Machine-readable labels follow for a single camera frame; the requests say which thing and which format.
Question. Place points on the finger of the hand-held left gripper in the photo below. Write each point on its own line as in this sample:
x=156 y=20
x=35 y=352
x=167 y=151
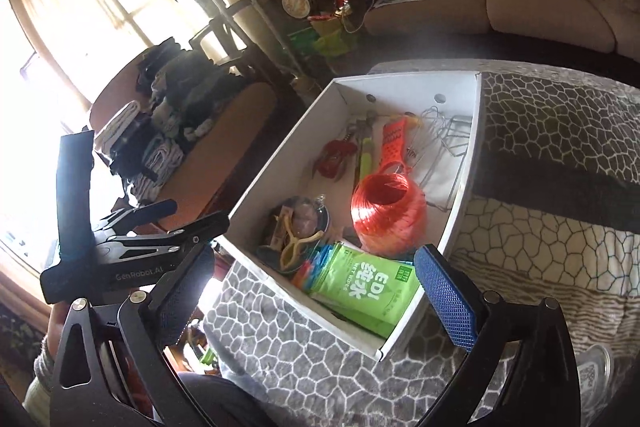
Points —
x=145 y=213
x=200 y=227

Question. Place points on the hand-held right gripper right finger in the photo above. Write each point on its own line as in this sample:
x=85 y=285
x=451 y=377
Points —
x=445 y=297

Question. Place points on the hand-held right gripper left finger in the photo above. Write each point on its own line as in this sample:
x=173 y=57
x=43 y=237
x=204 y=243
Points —
x=182 y=297

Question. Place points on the orange perforated grater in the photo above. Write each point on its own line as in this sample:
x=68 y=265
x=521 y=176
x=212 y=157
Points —
x=395 y=142

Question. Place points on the white cardboard box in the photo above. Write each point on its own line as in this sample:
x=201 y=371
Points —
x=400 y=89

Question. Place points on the person's left forearm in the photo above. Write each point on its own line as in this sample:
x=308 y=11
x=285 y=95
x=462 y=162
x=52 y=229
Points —
x=42 y=362

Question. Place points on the round wooden table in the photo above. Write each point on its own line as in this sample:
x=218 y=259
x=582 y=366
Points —
x=225 y=147

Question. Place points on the green wet wipes packet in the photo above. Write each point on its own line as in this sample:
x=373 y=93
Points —
x=360 y=292

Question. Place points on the red twine ball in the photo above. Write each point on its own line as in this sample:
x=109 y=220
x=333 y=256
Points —
x=390 y=227

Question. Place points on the yellow slingshot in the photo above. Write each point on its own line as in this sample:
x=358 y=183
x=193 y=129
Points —
x=292 y=252

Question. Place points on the pile of folded clothes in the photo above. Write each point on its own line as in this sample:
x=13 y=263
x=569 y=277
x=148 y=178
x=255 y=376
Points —
x=175 y=107

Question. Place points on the person's leg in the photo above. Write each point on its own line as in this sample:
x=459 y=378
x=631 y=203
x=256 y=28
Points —
x=225 y=402

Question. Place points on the colourful snack packet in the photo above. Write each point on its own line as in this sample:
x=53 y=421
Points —
x=312 y=272

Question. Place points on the blue bowl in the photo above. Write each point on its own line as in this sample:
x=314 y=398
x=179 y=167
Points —
x=325 y=222

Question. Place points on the metal whisk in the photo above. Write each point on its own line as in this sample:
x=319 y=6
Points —
x=412 y=153

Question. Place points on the red wing corkscrew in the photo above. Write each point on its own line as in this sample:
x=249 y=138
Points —
x=335 y=157

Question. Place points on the white labelled jar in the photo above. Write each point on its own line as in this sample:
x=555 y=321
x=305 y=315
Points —
x=595 y=372

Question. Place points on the patterned blanket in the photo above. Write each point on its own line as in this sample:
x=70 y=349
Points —
x=550 y=132

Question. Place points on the dark wooden chair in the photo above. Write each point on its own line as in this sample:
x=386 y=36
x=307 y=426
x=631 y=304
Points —
x=220 y=24

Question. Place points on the green plastic bag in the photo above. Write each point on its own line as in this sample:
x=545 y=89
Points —
x=325 y=44

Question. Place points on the round tin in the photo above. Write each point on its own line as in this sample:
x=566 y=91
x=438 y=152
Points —
x=296 y=3

